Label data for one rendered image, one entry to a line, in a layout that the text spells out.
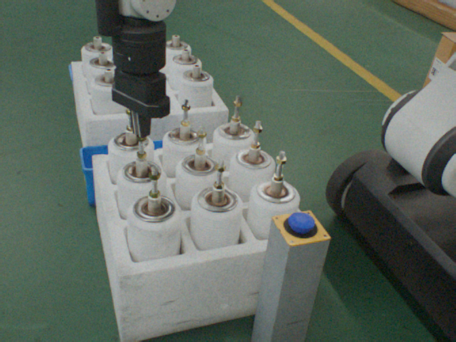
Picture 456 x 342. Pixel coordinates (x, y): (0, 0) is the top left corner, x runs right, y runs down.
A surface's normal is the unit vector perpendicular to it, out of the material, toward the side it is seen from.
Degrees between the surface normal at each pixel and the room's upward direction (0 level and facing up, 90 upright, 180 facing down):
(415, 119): 55
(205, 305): 90
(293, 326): 90
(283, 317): 90
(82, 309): 0
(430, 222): 0
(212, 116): 90
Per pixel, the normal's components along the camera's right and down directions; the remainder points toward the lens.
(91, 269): 0.08, -0.83
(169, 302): 0.32, 0.55
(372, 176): -0.61, -0.50
